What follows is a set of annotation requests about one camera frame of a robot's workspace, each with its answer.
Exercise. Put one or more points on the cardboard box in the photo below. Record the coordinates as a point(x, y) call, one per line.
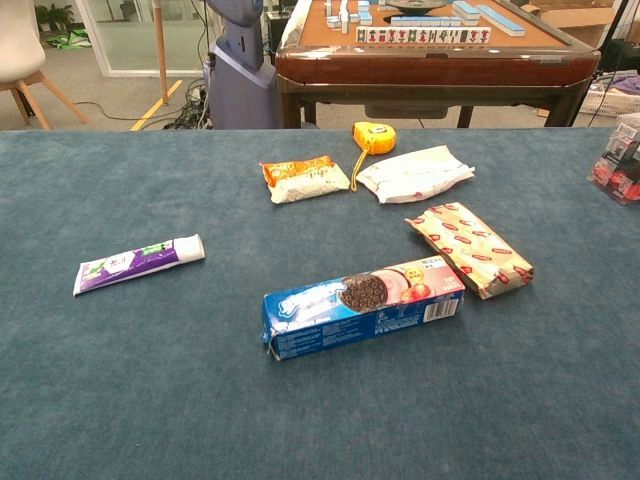
point(575, 20)

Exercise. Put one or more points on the wooden pole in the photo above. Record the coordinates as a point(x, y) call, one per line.
point(160, 50)

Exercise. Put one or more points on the scattered cluster of mahjong tiles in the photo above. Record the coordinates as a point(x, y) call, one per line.
point(345, 15)

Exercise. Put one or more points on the purple cloth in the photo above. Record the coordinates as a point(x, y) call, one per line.
point(627, 84)

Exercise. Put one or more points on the short row of blue-backed tiles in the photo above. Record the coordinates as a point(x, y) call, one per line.
point(425, 21)

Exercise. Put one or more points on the blue sandwich cookie box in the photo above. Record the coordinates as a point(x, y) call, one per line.
point(350, 322)

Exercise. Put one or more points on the clear box of red items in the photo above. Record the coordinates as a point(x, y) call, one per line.
point(620, 170)

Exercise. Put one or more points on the row of face-up mahjong tiles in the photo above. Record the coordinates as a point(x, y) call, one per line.
point(425, 36)

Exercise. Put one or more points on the yellow tape measure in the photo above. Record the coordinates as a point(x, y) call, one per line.
point(376, 137)

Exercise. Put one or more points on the purple and white toothpaste tube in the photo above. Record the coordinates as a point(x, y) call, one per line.
point(130, 262)

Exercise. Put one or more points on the gold red-print snack packet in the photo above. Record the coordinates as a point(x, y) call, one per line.
point(475, 250)

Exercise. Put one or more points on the white chair with wooden legs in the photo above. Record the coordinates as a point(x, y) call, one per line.
point(17, 45)

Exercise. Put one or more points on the black tripod leg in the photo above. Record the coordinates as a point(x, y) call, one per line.
point(600, 65)

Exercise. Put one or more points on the white plastic basket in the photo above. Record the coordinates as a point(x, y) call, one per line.
point(605, 104)

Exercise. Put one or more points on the green potted plant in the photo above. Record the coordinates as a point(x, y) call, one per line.
point(55, 16)

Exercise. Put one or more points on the green object on floor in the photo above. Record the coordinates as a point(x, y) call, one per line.
point(70, 39)

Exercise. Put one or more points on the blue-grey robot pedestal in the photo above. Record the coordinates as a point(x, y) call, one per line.
point(240, 85)

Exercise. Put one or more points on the brown mahjong table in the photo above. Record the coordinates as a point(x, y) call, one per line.
point(425, 67)

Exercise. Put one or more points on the orange and white snack packet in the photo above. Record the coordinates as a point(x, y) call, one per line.
point(305, 182)

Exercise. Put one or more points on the white snack bag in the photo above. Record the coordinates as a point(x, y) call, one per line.
point(415, 175)

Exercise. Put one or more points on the stacked block of mahjong tiles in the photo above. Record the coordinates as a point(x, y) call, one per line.
point(467, 10)

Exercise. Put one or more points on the long diagonal row of tiles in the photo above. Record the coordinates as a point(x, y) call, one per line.
point(502, 21)

